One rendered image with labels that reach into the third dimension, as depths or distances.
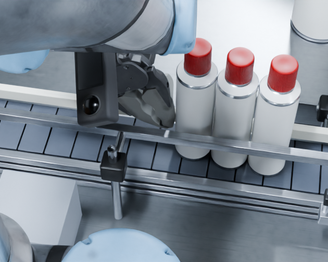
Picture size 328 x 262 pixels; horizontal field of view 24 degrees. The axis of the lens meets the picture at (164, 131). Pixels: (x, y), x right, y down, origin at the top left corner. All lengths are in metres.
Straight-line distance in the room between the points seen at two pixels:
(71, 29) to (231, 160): 0.66
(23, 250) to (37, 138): 0.43
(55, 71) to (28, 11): 0.87
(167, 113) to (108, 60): 0.14
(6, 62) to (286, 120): 0.36
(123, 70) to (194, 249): 0.27
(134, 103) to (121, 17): 0.57
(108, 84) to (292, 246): 0.35
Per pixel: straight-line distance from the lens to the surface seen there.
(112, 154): 0.93
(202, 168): 1.05
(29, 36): 0.38
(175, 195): 1.07
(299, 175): 1.06
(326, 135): 1.06
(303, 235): 1.07
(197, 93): 0.93
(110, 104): 0.88
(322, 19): 1.18
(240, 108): 0.94
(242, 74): 0.90
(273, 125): 0.95
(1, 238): 0.64
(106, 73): 0.89
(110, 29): 0.42
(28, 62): 0.77
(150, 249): 0.69
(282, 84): 0.90
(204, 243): 1.04
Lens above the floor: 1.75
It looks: 54 degrees down
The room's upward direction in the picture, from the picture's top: straight up
